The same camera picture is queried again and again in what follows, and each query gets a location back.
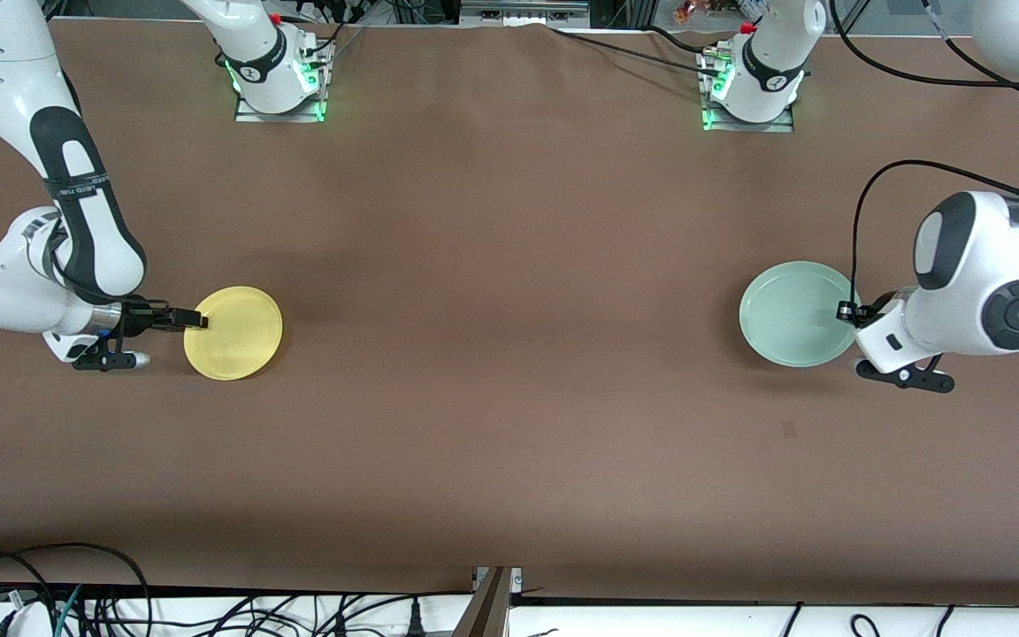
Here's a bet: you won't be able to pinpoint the yellow round plate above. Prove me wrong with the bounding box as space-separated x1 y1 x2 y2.
183 286 284 381

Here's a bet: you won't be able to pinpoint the pale green round plate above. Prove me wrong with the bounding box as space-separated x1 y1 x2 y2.
739 260 860 368

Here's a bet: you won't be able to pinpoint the brown table cover sheet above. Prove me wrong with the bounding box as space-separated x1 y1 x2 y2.
0 18 1019 608

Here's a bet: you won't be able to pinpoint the grey metal background fixture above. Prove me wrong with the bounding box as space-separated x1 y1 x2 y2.
459 0 592 27

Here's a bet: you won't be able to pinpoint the black arm-routed cable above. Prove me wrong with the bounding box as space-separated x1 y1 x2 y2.
828 0 1019 307
42 217 134 311

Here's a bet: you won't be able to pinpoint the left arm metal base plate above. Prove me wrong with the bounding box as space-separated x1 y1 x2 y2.
700 49 796 134

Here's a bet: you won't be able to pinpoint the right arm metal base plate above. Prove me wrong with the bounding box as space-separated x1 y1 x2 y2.
234 40 330 124

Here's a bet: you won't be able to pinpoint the large black looping cable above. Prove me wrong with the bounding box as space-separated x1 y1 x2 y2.
0 541 154 637

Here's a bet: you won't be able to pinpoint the green cable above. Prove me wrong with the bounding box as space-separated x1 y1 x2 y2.
53 583 84 637

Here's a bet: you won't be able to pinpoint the black cables at arm base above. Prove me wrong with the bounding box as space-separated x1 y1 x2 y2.
297 0 371 73

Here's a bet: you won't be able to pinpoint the short black base cable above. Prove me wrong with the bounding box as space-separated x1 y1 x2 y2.
645 25 716 52

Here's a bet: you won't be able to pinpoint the long black base power cable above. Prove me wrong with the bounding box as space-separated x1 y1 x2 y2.
548 25 723 79

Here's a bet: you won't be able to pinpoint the aluminium frame post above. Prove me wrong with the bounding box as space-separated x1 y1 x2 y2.
451 566 525 637

